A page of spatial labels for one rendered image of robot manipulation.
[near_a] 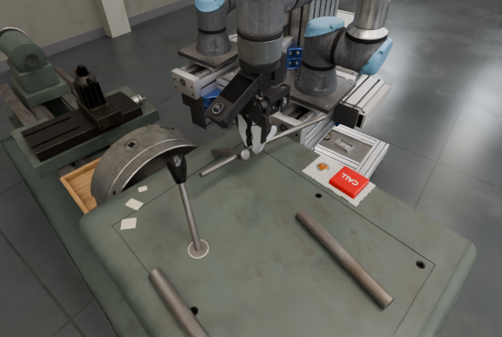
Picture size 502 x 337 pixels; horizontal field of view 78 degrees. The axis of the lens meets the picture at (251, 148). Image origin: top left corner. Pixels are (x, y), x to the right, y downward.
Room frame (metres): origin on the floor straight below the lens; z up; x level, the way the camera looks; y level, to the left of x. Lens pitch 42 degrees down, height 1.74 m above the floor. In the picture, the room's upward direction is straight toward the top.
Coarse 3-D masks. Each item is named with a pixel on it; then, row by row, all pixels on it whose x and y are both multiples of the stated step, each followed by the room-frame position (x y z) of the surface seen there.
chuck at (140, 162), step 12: (156, 144) 0.57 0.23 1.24; (168, 144) 0.58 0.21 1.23; (180, 144) 0.59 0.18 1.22; (192, 144) 0.61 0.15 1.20; (144, 156) 0.53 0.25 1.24; (156, 156) 0.54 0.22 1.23; (168, 156) 0.56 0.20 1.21; (132, 168) 0.50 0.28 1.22; (144, 168) 0.51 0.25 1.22; (156, 168) 0.53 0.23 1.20; (120, 180) 0.48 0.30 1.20; (132, 180) 0.49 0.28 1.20; (120, 192) 0.46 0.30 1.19
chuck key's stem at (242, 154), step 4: (216, 148) 0.52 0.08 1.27; (220, 148) 0.51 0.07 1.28; (228, 148) 0.49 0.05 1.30; (232, 148) 0.49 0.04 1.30; (212, 152) 0.51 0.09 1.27; (216, 152) 0.51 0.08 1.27; (220, 152) 0.50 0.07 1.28; (224, 152) 0.48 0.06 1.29; (228, 152) 0.48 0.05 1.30; (232, 152) 0.47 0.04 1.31; (236, 152) 0.46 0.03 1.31; (240, 152) 0.45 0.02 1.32; (244, 152) 0.45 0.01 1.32; (248, 152) 0.46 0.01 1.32; (228, 156) 0.47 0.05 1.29; (240, 156) 0.45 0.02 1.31; (244, 156) 0.45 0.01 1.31; (248, 156) 0.45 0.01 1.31
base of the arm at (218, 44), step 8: (200, 32) 1.25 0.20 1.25; (208, 32) 1.23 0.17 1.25; (216, 32) 1.23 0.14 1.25; (224, 32) 1.26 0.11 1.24; (200, 40) 1.24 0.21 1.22; (208, 40) 1.22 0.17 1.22; (216, 40) 1.23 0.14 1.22; (224, 40) 1.24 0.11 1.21; (200, 48) 1.23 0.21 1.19; (208, 48) 1.22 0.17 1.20; (216, 48) 1.22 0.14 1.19; (224, 48) 1.23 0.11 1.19
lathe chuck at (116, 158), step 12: (132, 132) 0.62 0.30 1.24; (144, 132) 0.62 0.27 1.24; (156, 132) 0.63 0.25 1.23; (168, 132) 0.64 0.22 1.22; (180, 132) 0.68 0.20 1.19; (120, 144) 0.58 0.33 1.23; (144, 144) 0.57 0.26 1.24; (108, 156) 0.55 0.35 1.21; (120, 156) 0.54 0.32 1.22; (132, 156) 0.54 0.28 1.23; (96, 168) 0.54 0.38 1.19; (108, 168) 0.52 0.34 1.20; (120, 168) 0.51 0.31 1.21; (96, 180) 0.52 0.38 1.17; (108, 180) 0.50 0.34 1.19; (96, 192) 0.50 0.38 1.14; (108, 192) 0.48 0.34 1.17; (96, 204) 0.50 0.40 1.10
